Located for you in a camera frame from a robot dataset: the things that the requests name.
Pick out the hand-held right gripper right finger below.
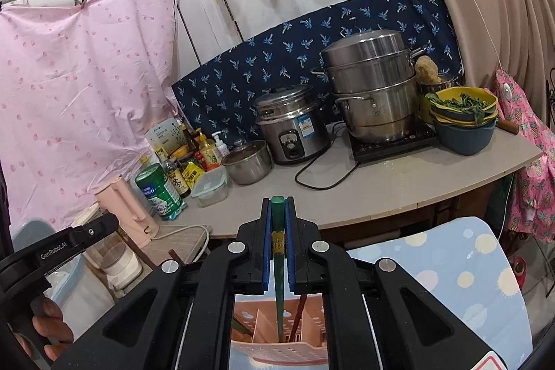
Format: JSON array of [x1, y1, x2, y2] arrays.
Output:
[[285, 199, 506, 370]]

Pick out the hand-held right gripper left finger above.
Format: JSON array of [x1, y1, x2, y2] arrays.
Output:
[[52, 199, 273, 370]]

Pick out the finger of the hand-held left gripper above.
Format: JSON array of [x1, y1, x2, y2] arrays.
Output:
[[68, 214, 119, 250]]

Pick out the dark purple chopstick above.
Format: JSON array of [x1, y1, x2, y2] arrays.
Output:
[[289, 295, 309, 343]]

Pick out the pink perforated utensil basket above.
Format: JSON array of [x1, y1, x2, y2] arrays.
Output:
[[231, 294, 328, 365]]

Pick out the person's left hand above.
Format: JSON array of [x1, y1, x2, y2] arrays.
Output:
[[13, 295, 75, 362]]

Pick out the pink electric kettle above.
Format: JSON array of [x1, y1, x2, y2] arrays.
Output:
[[94, 176, 160, 248]]

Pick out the white electric appliance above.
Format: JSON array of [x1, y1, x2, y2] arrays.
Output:
[[70, 207, 144, 302]]

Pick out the green tin can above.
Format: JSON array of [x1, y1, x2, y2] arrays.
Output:
[[135, 164, 185, 222]]

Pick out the clear plastic food container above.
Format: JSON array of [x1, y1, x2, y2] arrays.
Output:
[[191, 166, 230, 208]]

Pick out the small steel pot with lid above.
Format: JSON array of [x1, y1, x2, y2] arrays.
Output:
[[222, 139, 273, 186]]

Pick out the soy sauce bottle white label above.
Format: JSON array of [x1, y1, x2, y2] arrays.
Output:
[[162, 160, 192, 200]]

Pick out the yellow seasoning packet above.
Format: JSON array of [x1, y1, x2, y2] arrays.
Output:
[[180, 162, 205, 187]]

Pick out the white green carton box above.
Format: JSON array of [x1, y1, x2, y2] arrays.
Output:
[[145, 120, 185, 157]]

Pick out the yellow label bottle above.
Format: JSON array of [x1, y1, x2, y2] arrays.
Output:
[[197, 129, 222, 170]]

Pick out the white pump bottle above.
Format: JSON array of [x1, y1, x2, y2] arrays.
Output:
[[212, 130, 230, 159]]

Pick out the grey wooden counter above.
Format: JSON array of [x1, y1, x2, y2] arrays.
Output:
[[139, 126, 545, 267]]

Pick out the steel rice cooker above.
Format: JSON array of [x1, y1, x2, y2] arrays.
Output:
[[254, 84, 333, 166]]

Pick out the dark glass bottle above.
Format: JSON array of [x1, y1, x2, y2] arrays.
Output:
[[180, 125, 198, 155]]

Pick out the pink dotted cloth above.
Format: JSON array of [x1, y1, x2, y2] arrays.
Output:
[[0, 0, 183, 233]]

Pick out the black induction cooktop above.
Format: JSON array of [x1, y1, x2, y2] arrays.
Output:
[[349, 122, 444, 163]]

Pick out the blue printed tablecloth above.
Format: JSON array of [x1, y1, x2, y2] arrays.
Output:
[[229, 216, 535, 370]]

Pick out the large steel steamer pot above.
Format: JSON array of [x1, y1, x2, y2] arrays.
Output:
[[311, 29, 428, 144]]

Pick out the navy printed cloth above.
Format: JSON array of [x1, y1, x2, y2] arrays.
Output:
[[171, 0, 466, 146]]

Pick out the blue plastic bowl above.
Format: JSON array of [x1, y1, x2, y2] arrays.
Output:
[[433, 116, 497, 156]]

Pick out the yellow bowl with greens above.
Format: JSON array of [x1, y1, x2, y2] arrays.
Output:
[[426, 87, 499, 124]]

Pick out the brown loofah sponge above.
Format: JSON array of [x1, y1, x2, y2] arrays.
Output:
[[414, 55, 443, 85]]

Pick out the pink pineapple print apron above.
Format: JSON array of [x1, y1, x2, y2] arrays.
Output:
[[494, 69, 555, 243]]

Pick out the white power cable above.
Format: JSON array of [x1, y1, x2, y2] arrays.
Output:
[[151, 224, 214, 263]]

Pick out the black power cord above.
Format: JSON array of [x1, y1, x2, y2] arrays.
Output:
[[294, 123, 361, 191]]

